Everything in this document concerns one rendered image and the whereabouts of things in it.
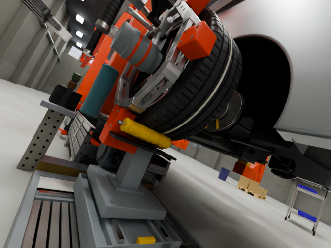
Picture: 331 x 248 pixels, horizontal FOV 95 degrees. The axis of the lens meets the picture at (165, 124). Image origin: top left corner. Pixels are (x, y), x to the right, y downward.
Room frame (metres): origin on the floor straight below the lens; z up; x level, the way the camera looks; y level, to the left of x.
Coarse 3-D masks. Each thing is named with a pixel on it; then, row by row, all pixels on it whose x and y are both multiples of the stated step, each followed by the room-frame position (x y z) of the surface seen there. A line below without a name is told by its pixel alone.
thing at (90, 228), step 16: (80, 176) 0.84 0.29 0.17; (80, 192) 0.74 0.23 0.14; (80, 208) 0.66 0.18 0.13; (96, 208) 0.67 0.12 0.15; (80, 224) 0.60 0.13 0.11; (96, 224) 0.58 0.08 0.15; (112, 224) 0.57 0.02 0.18; (128, 224) 0.66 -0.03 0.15; (144, 224) 0.71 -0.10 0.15; (160, 224) 0.76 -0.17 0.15; (80, 240) 0.55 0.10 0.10; (96, 240) 0.52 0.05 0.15; (112, 240) 0.51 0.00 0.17; (128, 240) 0.57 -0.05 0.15; (144, 240) 0.56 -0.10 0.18; (160, 240) 0.62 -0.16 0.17; (176, 240) 0.68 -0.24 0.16
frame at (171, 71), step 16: (160, 16) 0.75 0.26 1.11; (176, 16) 0.69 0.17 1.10; (192, 16) 0.48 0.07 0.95; (176, 48) 0.48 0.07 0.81; (128, 64) 0.89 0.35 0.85; (176, 64) 0.53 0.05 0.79; (128, 80) 0.92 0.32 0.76; (160, 80) 0.52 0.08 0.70; (128, 96) 0.85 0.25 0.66; (144, 96) 0.57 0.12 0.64
